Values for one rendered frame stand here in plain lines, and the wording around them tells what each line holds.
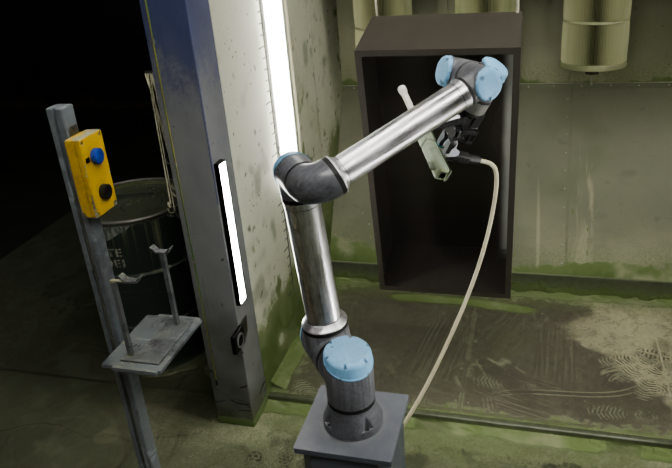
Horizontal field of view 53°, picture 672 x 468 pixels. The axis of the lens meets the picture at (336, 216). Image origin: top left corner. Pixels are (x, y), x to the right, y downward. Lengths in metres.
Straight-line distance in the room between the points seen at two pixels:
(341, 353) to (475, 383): 1.37
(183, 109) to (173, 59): 0.18
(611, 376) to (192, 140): 2.18
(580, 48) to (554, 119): 0.55
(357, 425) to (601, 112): 2.60
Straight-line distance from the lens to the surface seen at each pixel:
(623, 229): 4.06
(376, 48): 2.60
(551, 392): 3.35
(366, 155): 1.84
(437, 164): 2.21
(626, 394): 3.41
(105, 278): 2.43
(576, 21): 3.76
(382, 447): 2.16
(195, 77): 2.53
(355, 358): 2.06
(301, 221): 1.98
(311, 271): 2.06
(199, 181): 2.67
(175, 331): 2.52
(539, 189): 4.05
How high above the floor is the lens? 2.13
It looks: 24 degrees down
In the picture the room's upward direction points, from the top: 5 degrees counter-clockwise
